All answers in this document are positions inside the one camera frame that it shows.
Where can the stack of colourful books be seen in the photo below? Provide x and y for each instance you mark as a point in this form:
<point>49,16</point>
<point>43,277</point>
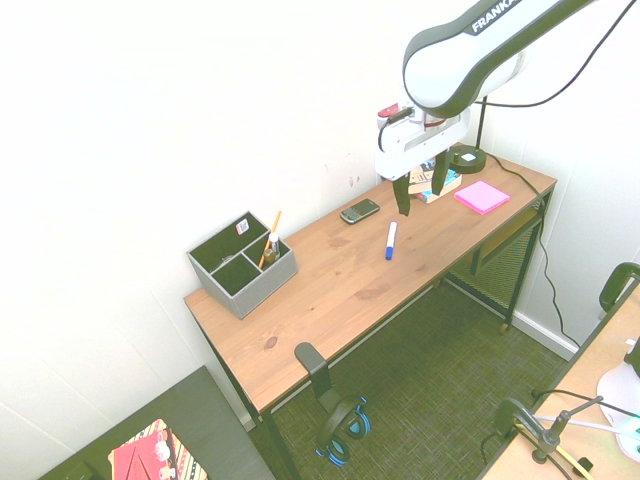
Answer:
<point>423,192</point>

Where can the white round stand base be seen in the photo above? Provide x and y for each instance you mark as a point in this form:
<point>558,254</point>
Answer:
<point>617,390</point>

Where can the pink sticky note pad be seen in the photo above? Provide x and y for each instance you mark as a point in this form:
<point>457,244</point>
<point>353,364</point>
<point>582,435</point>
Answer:
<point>482,197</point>

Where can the grey fabric desk organiser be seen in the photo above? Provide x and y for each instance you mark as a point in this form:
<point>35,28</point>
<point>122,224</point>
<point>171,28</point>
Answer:
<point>260,287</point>

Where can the orange pencil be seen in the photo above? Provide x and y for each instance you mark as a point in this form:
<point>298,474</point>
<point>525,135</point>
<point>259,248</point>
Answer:
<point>272,232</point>

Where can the striped patterned book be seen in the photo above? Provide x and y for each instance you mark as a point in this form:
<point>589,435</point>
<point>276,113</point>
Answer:
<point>187,457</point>

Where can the wooden desk with black frame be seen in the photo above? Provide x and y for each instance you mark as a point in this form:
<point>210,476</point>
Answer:
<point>525,260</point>

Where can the black keypad phone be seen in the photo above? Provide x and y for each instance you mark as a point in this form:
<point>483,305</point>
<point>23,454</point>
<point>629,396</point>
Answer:
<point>360,211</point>

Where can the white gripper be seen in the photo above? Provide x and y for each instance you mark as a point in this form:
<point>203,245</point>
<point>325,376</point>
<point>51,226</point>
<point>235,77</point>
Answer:
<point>400,145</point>

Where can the black and blue headphones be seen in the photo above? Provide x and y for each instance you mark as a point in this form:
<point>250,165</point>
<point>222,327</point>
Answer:
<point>345,430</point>

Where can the white marker with blue cap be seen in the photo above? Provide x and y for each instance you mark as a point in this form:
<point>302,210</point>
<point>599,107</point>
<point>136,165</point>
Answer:
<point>391,241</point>

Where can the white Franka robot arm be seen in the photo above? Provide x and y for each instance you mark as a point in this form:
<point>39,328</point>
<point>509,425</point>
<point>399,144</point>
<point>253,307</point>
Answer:
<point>450,60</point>

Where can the red book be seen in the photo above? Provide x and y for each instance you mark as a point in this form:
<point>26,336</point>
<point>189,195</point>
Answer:
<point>137,457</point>

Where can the pink sticker tag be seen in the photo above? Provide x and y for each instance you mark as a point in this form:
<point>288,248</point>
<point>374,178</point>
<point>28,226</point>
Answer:
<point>242,227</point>

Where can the black table clamp with rod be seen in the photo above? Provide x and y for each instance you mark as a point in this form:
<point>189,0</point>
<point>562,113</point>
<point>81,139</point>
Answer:
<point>530,425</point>

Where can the black curved clamp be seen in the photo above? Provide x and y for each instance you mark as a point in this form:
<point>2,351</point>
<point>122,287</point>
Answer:
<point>617,282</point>

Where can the small bottle with white cap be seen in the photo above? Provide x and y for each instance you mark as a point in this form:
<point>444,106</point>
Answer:
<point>272,250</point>

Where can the black desk lamp base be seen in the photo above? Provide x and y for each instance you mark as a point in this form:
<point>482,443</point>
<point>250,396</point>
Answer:
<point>467,159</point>

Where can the black side table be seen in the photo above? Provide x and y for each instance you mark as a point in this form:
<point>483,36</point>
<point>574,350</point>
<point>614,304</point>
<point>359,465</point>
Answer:
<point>200,415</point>

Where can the wrist camera with red part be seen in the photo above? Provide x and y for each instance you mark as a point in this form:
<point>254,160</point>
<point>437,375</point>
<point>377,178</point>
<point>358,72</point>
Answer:
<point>389,112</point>

